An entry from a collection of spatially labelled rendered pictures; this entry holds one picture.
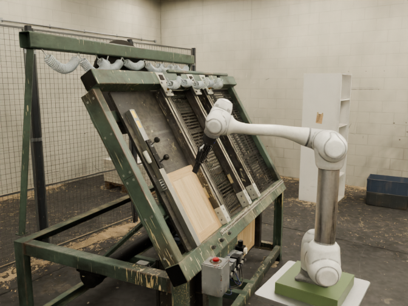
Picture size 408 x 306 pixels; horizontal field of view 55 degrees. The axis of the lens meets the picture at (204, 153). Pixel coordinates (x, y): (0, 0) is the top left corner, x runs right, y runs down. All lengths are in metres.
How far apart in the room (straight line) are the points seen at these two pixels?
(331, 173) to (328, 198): 0.12
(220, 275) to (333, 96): 4.54
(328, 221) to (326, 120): 4.41
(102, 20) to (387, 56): 5.43
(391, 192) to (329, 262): 4.71
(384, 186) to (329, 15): 3.25
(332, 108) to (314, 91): 0.38
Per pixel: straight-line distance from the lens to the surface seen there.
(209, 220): 2.70
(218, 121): 1.84
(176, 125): 2.80
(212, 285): 2.19
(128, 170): 2.25
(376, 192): 6.66
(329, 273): 2.01
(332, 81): 6.27
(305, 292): 2.21
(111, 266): 2.54
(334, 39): 7.77
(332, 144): 1.85
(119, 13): 8.90
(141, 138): 2.46
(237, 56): 8.55
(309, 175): 6.52
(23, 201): 2.96
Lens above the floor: 1.87
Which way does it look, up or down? 10 degrees down
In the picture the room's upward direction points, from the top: straight up
